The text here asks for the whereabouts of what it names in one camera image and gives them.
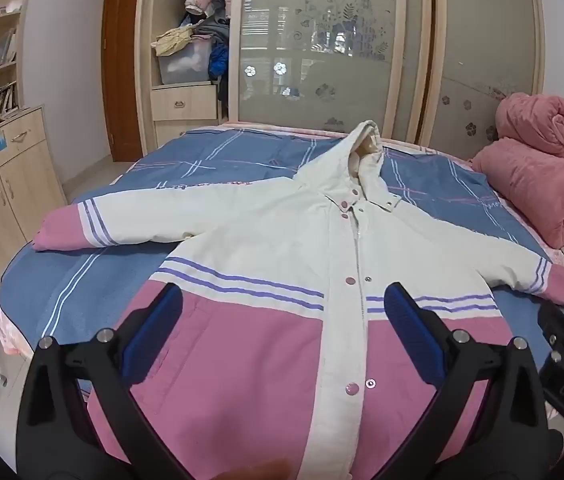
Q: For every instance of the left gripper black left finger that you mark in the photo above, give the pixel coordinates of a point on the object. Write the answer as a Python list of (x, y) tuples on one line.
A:
[(77, 417)]

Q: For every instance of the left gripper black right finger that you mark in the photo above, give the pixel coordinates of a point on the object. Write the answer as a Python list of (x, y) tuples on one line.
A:
[(451, 392)]

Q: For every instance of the white and pink hooded jacket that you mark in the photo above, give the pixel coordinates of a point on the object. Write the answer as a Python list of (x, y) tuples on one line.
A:
[(283, 348)]

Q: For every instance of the grey clothes pile in wardrobe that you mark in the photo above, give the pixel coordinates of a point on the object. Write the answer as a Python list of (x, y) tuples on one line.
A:
[(216, 28)]

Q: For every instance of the blue striped bed sheet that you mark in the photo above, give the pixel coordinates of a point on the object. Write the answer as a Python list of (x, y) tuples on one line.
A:
[(201, 212)]

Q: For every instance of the pink folded quilt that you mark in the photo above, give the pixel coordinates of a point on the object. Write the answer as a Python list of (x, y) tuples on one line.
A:
[(526, 163)]

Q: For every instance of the wooden side cabinet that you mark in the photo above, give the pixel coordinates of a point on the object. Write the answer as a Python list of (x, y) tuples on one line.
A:
[(29, 185)]

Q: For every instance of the wardrobe drawer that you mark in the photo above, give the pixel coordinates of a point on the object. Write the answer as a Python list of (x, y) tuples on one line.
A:
[(191, 102)]

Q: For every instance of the brown wooden door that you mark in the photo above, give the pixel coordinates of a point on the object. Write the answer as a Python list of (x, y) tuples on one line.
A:
[(118, 84)]

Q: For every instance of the wardrobe with frosted sliding doors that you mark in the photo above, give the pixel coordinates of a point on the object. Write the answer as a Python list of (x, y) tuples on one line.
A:
[(428, 72)]

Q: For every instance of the translucent plastic storage box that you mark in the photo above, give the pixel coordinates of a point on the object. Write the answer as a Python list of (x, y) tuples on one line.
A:
[(187, 65)]

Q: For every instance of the blue garment in wardrobe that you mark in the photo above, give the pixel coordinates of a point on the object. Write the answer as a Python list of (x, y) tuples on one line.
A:
[(218, 61)]

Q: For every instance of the yellow cloth on box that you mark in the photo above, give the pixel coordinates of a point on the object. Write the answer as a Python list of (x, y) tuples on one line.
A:
[(173, 41)]

